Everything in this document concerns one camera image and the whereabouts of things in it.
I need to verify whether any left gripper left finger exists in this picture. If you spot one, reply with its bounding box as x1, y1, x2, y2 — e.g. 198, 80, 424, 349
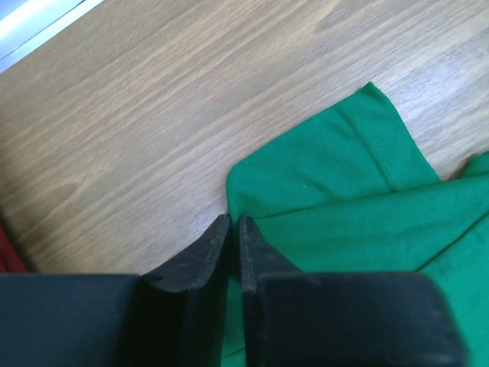
124, 215, 232, 366

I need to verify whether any folded red t shirt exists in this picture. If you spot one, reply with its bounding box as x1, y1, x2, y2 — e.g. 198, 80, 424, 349
0, 225, 30, 274

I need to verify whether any green t shirt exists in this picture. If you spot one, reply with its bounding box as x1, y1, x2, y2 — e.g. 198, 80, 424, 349
226, 83, 488, 366

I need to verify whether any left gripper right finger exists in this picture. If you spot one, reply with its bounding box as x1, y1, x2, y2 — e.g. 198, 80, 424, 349
238, 216, 466, 366

